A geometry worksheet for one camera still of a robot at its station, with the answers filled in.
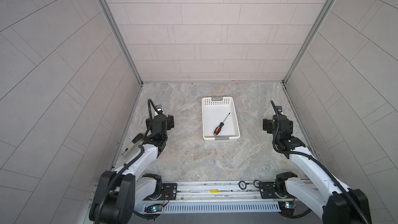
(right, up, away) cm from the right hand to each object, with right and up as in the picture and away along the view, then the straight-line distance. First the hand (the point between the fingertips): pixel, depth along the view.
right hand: (273, 118), depth 84 cm
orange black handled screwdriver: (-30, -7, +6) cm, 31 cm away
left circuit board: (-59, -35, -19) cm, 71 cm away
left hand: (-61, +3, +2) cm, 61 cm away
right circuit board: (-1, -36, -16) cm, 40 cm away
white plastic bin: (-31, +3, +17) cm, 36 cm away
